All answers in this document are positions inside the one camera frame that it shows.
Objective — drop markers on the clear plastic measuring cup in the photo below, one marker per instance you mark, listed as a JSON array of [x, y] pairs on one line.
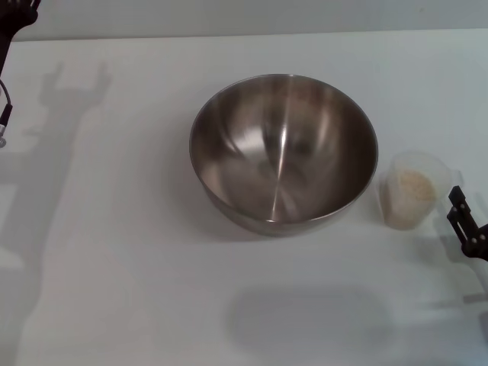
[[396, 164]]

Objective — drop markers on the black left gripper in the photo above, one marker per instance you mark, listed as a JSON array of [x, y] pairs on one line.
[[13, 19]]

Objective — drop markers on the stainless steel mixing bowl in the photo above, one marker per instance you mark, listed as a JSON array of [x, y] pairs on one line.
[[282, 152]]

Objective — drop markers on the white rice grains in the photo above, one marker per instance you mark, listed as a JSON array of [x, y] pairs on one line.
[[409, 198]]

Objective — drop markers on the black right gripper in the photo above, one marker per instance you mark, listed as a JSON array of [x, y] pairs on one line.
[[480, 246]]

